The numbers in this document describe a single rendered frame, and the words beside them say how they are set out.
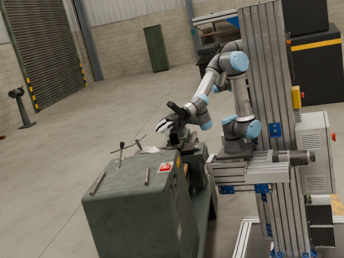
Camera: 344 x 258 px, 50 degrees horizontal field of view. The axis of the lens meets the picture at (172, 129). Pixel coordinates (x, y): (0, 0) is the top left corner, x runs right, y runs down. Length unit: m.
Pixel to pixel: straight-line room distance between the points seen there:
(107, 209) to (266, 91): 1.22
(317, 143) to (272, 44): 0.68
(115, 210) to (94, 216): 0.13
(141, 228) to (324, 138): 1.25
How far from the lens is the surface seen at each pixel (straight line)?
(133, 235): 2.09
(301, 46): 7.01
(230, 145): 2.38
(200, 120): 2.01
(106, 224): 2.11
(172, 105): 1.85
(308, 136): 2.47
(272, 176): 2.30
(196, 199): 3.26
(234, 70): 2.14
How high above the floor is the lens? 2.06
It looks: 16 degrees down
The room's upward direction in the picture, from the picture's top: 13 degrees counter-clockwise
